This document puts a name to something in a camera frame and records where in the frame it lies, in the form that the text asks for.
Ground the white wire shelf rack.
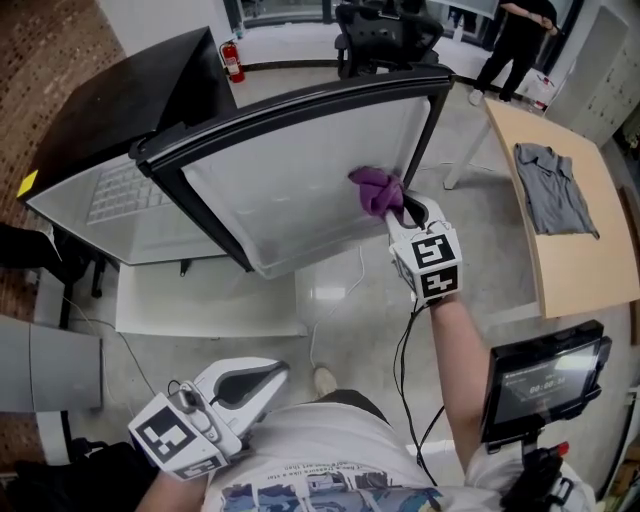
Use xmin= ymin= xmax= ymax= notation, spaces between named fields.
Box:
xmin=87 ymin=162 xmax=174 ymax=224

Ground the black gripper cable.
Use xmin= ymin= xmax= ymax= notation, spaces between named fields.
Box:
xmin=393 ymin=299 xmax=445 ymax=484

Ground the person's left shoe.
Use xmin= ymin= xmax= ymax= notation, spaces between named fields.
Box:
xmin=312 ymin=366 xmax=339 ymax=399

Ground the white low cabinet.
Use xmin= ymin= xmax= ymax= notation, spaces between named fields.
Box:
xmin=37 ymin=409 xmax=71 ymax=464

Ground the light wooden table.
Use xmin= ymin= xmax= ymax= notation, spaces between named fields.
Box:
xmin=483 ymin=96 xmax=640 ymax=320

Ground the grey metal locker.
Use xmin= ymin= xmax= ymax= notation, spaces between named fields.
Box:
xmin=544 ymin=4 xmax=640 ymax=146

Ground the grey shirt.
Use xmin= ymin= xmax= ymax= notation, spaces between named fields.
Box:
xmin=513 ymin=142 xmax=600 ymax=240

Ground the black mesh office chair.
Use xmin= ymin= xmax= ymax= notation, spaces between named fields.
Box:
xmin=0 ymin=222 xmax=106 ymax=329

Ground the person's left forearm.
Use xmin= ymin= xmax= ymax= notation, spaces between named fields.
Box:
xmin=142 ymin=472 xmax=209 ymax=512

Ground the person's left leg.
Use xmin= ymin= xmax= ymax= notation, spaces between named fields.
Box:
xmin=317 ymin=388 xmax=389 ymax=421

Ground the thin grey floor cable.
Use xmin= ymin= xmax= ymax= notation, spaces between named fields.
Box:
xmin=64 ymin=297 xmax=156 ymax=396

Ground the white table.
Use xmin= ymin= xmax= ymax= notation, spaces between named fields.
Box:
xmin=115 ymin=257 xmax=309 ymax=339

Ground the grey cabinet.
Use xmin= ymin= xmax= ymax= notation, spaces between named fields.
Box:
xmin=0 ymin=314 xmax=104 ymax=414

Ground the red fire extinguisher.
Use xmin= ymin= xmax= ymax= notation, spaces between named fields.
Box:
xmin=218 ymin=38 xmax=246 ymax=85

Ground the white red-print box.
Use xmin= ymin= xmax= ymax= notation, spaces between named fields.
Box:
xmin=519 ymin=71 xmax=556 ymax=111

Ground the black mini fridge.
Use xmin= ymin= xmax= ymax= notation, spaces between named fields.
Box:
xmin=16 ymin=25 xmax=456 ymax=279

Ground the purple cleaning cloth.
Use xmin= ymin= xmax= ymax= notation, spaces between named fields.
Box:
xmin=348 ymin=165 xmax=405 ymax=217

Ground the person's white printed shirt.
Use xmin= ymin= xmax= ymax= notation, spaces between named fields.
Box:
xmin=202 ymin=402 xmax=596 ymax=512

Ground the white power cable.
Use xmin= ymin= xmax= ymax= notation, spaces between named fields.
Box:
xmin=309 ymin=244 xmax=366 ymax=369

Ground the person's right forearm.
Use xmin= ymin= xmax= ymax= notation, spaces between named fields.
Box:
xmin=430 ymin=294 xmax=489 ymax=466

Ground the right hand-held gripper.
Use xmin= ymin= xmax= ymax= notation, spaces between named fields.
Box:
xmin=384 ymin=192 xmax=464 ymax=306

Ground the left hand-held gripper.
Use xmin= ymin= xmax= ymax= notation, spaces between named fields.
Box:
xmin=127 ymin=356 xmax=290 ymax=482

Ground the black monitor mount, red button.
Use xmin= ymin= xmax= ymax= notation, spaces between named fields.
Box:
xmin=519 ymin=429 xmax=574 ymax=512

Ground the black chest-mounted monitor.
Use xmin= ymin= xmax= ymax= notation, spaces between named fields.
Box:
xmin=480 ymin=319 xmax=614 ymax=454

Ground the black-framed window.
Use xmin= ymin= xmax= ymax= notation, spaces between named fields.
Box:
xmin=222 ymin=0 xmax=586 ymax=76

